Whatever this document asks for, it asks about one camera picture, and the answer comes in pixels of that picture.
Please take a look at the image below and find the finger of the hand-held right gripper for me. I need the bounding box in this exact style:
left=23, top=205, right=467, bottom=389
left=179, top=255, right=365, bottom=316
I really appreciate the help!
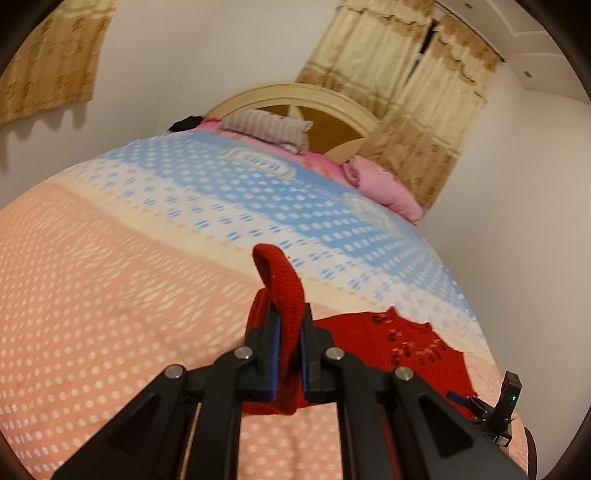
left=446, top=391, right=496, bottom=420

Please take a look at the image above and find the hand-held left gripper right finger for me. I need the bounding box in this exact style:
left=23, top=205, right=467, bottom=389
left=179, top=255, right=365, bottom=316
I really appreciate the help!
left=299, top=302, right=532, bottom=480

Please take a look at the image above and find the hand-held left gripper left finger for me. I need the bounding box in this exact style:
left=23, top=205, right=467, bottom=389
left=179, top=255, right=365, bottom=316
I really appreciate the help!
left=51, top=302, right=282, bottom=480

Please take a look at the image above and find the red knitted sweater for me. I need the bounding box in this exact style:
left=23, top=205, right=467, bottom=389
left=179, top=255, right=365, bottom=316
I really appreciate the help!
left=242, top=244, right=478, bottom=480

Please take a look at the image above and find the dotted pink and blue blanket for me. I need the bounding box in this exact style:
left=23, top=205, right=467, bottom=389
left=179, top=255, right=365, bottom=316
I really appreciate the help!
left=0, top=127, right=532, bottom=480

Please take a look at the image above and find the pink pillow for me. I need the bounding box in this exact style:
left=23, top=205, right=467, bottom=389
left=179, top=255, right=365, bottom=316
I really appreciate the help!
left=342, top=155, right=424, bottom=224

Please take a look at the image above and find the striped pillow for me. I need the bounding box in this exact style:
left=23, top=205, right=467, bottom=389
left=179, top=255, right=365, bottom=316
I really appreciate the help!
left=219, top=109, right=315, bottom=153

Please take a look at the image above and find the dark cloth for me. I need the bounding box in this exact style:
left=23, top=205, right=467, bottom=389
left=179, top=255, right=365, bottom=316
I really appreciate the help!
left=168, top=116, right=204, bottom=132

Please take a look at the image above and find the cream wooden headboard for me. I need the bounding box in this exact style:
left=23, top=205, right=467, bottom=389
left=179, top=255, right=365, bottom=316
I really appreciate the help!
left=203, top=83, right=382, bottom=164

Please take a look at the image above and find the beige patterned curtain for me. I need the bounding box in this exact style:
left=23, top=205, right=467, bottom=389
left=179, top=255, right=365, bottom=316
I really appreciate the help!
left=362, top=14, right=504, bottom=210
left=0, top=0, right=117, bottom=125
left=295, top=0, right=437, bottom=123

